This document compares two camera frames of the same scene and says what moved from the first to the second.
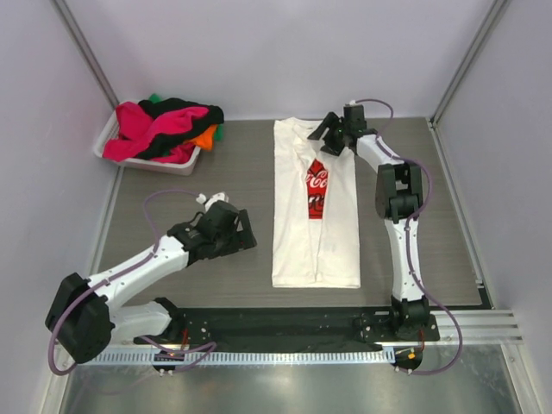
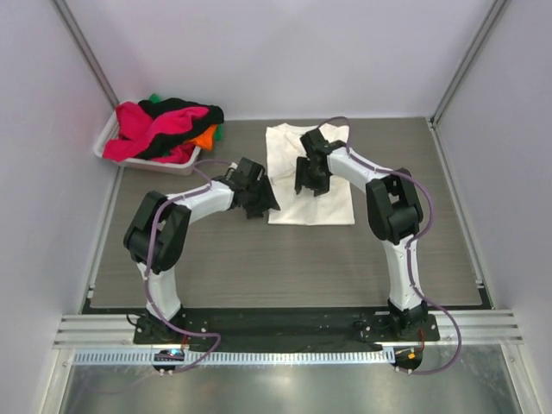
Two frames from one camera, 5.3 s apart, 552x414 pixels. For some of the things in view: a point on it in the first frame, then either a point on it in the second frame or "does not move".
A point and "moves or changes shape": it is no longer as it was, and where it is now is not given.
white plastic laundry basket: x=109 y=131 does not move
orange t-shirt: x=205 y=140 does not move
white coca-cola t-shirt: x=315 y=232 moves or changes shape
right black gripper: x=329 y=122 → x=302 y=178
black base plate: x=295 y=329 does not move
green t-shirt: x=220 y=130 does not move
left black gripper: x=241 y=240 → x=266 y=201
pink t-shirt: x=137 y=128 does not move
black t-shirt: x=161 y=143 does not move
